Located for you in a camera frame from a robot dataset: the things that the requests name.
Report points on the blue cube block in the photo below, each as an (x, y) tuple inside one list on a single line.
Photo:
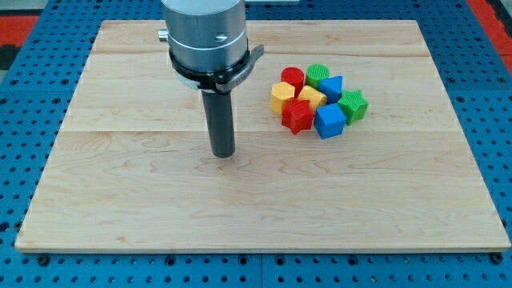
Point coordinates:
[(329, 121)]

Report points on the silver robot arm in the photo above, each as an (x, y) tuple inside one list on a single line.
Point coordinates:
[(209, 50)]

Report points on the green cylinder block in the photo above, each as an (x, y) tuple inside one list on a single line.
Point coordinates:
[(315, 73)]

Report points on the green star block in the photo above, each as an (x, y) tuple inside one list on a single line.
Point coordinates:
[(353, 105)]

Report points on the red cylinder block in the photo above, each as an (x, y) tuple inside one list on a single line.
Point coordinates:
[(295, 77)]

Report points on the wooden board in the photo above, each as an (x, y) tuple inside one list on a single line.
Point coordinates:
[(131, 170)]

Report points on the blue triangle block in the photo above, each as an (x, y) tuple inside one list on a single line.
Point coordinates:
[(331, 88)]

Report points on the red star block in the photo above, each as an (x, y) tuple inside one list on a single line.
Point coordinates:
[(298, 116)]

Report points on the yellow cube block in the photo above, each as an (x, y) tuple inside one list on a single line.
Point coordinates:
[(315, 98)]

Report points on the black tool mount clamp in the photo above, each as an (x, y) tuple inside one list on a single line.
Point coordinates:
[(222, 81)]

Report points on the yellow hexagon block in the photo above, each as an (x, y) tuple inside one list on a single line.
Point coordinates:
[(281, 95)]

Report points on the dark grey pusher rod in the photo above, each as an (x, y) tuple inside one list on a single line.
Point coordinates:
[(219, 119)]

